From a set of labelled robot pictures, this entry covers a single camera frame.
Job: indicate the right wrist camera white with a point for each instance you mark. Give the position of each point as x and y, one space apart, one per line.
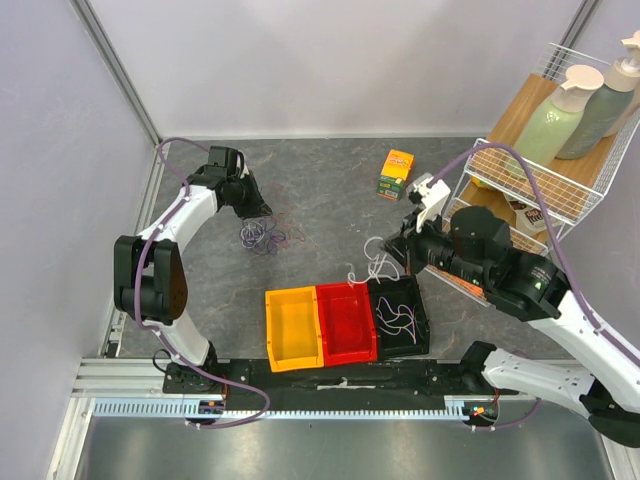
430 196

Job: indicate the orange green carton box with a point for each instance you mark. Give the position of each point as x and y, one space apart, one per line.
394 174

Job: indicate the light green pump bottle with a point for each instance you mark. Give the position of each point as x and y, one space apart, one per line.
558 116

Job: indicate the orange snack packets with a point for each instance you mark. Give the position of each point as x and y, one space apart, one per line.
466 287

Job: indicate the grey cable duct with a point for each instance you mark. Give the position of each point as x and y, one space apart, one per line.
200 409

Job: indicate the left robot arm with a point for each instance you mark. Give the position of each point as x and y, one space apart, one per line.
149 280

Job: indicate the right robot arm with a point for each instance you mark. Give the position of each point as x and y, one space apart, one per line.
477 248

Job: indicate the white wire shelf rack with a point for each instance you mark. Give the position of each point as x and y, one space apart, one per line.
571 189

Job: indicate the black plastic bin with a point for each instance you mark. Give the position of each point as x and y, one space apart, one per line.
400 319

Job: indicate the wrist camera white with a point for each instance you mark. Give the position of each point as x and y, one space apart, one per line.
242 170
430 196

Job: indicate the brown snack packet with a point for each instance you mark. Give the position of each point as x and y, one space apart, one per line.
529 220

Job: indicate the red plastic bin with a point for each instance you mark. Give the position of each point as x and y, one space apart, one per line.
348 331

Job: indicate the dark green pump bottle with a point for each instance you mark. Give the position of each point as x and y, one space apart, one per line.
598 116

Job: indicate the aluminium corner post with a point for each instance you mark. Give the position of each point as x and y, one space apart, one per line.
107 51

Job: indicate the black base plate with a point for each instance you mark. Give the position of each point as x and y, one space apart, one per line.
423 375

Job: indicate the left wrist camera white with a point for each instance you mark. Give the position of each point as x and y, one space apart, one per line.
242 170

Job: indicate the yellow plastic bin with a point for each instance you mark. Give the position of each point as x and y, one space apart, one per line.
293 332

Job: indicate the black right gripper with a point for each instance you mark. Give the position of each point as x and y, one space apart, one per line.
413 244

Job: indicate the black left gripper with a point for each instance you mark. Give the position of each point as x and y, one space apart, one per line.
257 206

